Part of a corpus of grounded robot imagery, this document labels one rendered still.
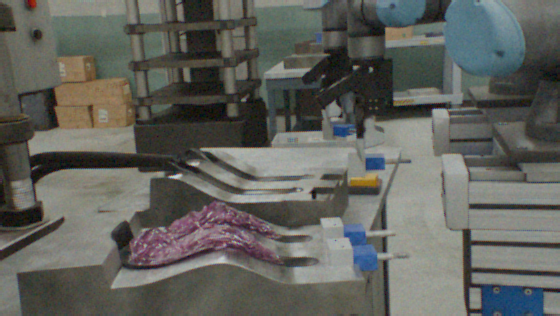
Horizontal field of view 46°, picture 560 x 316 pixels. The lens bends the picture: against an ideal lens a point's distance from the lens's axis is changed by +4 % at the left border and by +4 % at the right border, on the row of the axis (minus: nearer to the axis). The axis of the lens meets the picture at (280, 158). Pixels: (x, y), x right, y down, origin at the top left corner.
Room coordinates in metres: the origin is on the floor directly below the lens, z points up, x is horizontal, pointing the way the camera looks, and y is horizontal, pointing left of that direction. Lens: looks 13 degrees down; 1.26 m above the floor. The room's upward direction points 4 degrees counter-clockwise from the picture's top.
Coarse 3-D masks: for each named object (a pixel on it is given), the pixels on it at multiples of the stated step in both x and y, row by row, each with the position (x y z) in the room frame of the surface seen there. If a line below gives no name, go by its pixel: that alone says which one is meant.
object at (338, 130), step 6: (324, 120) 1.73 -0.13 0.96; (336, 120) 1.73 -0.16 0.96; (342, 120) 1.74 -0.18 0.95; (324, 126) 1.73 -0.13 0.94; (330, 126) 1.72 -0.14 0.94; (336, 126) 1.71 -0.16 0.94; (342, 126) 1.70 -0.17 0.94; (348, 126) 1.70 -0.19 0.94; (354, 126) 1.72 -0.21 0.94; (324, 132) 1.73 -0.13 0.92; (330, 132) 1.72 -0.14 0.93; (336, 132) 1.71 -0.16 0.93; (342, 132) 1.69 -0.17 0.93; (348, 132) 1.70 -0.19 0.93; (354, 132) 1.68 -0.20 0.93; (324, 138) 1.73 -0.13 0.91; (330, 138) 1.72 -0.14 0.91; (336, 138) 1.72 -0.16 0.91
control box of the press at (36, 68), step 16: (0, 0) 1.73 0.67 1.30; (16, 0) 1.79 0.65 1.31; (32, 0) 1.82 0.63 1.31; (16, 16) 1.78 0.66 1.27; (32, 16) 1.84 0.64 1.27; (48, 16) 1.90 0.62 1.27; (16, 32) 1.76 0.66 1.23; (32, 32) 1.82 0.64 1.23; (48, 32) 1.89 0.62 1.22; (16, 48) 1.75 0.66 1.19; (32, 48) 1.81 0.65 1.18; (48, 48) 1.88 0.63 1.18; (16, 64) 1.74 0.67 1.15; (32, 64) 1.80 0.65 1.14; (48, 64) 1.87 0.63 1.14; (16, 80) 1.73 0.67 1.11; (32, 80) 1.79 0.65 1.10; (48, 80) 1.85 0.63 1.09; (0, 176) 1.77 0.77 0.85
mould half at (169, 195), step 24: (216, 168) 1.41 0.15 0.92; (240, 168) 1.47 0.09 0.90; (312, 168) 1.47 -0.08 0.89; (336, 168) 1.45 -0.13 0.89; (144, 192) 1.46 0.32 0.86; (168, 192) 1.29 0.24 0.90; (192, 192) 1.28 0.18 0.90; (216, 192) 1.29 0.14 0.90; (336, 192) 1.31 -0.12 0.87; (144, 216) 1.31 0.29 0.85; (168, 216) 1.30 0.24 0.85; (264, 216) 1.24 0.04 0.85; (288, 216) 1.22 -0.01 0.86; (312, 216) 1.21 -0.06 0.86; (336, 216) 1.30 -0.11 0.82
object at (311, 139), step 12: (288, 132) 4.76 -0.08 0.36; (300, 132) 4.74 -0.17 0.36; (312, 132) 4.73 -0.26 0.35; (276, 144) 4.39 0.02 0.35; (288, 144) 4.38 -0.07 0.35; (300, 144) 4.37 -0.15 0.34; (312, 144) 4.36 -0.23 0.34; (324, 144) 4.34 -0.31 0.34; (336, 144) 4.34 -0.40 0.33; (348, 144) 4.32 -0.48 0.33
